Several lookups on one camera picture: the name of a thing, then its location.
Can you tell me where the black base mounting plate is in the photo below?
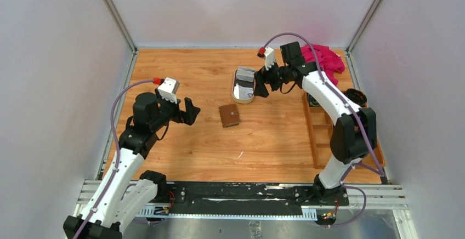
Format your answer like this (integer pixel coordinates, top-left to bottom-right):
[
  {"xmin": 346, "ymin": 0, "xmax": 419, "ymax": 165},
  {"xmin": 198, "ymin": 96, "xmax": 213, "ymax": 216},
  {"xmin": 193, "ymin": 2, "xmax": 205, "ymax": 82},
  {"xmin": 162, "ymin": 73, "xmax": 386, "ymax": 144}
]
[{"xmin": 150, "ymin": 181, "xmax": 349, "ymax": 217}]

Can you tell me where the wooden compartment organizer tray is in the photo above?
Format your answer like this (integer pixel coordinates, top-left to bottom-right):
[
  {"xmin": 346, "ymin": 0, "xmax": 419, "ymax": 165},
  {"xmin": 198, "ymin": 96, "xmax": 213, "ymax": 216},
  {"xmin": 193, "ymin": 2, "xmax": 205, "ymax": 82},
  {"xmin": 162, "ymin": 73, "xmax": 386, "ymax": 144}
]
[{"xmin": 302, "ymin": 88, "xmax": 386, "ymax": 169}]

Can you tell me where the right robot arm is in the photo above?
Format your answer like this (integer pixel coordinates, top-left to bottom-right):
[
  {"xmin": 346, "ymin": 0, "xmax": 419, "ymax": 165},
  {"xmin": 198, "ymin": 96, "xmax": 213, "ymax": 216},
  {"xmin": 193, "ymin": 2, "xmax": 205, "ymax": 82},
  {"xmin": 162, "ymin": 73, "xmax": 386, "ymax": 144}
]
[{"xmin": 254, "ymin": 42, "xmax": 377, "ymax": 205}]

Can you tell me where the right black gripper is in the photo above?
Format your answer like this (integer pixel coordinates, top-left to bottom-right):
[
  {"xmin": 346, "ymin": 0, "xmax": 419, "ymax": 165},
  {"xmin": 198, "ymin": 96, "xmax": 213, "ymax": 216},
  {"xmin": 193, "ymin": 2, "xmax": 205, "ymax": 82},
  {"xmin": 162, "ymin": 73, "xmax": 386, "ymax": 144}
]
[{"xmin": 253, "ymin": 58, "xmax": 291, "ymax": 98}]

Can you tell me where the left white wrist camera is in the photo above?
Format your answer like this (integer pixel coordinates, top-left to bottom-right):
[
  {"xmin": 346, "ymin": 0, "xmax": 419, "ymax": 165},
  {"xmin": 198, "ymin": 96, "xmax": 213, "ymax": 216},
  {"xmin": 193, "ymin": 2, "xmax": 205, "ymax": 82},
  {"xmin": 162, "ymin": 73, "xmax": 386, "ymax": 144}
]
[{"xmin": 157, "ymin": 77, "xmax": 180, "ymax": 104}]

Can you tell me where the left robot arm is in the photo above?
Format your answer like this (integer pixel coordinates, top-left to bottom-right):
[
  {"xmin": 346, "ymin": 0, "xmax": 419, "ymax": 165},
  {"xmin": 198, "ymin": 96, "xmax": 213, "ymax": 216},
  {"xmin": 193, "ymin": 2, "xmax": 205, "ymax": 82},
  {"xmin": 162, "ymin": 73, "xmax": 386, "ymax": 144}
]
[{"xmin": 63, "ymin": 88, "xmax": 201, "ymax": 238}]

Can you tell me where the beige oval card tray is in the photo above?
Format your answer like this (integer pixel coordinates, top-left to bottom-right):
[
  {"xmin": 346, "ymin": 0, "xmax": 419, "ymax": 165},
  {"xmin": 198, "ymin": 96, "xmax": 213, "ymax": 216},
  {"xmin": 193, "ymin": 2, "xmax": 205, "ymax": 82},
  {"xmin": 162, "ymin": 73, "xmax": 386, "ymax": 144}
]
[{"xmin": 231, "ymin": 72, "xmax": 255, "ymax": 104}]

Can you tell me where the pink cloth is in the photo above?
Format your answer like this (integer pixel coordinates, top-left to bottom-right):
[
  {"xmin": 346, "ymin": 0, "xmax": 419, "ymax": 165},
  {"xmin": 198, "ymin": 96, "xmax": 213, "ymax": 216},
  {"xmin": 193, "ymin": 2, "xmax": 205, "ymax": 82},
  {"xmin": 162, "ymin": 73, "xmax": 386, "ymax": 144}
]
[{"xmin": 313, "ymin": 44, "xmax": 345, "ymax": 86}]

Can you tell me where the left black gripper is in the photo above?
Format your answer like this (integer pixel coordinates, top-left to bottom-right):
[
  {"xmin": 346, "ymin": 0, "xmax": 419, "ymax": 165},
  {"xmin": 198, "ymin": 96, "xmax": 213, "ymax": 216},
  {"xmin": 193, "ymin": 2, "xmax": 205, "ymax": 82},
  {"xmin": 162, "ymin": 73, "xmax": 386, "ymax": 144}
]
[{"xmin": 150, "ymin": 88, "xmax": 200, "ymax": 132}]

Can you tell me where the brown leather card holder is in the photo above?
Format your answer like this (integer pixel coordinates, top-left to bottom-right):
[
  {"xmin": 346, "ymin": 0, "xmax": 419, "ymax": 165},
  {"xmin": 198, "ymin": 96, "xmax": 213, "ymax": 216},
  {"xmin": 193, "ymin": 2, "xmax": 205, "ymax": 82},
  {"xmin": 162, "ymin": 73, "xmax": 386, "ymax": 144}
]
[{"xmin": 219, "ymin": 104, "xmax": 240, "ymax": 128}]

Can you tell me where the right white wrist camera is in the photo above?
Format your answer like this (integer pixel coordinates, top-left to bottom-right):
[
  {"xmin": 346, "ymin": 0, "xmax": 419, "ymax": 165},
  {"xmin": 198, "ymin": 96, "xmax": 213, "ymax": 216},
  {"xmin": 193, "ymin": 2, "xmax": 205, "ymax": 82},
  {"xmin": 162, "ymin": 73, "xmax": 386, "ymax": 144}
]
[{"xmin": 257, "ymin": 47, "xmax": 276, "ymax": 71}]

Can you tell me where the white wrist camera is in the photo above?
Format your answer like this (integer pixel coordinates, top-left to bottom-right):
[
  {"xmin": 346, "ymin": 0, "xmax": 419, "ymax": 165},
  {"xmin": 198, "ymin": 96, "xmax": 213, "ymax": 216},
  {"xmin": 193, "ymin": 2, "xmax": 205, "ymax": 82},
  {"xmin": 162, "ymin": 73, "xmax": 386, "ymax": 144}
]
[
  {"xmin": 257, "ymin": 47, "xmax": 276, "ymax": 71},
  {"xmin": 157, "ymin": 77, "xmax": 180, "ymax": 104}
]

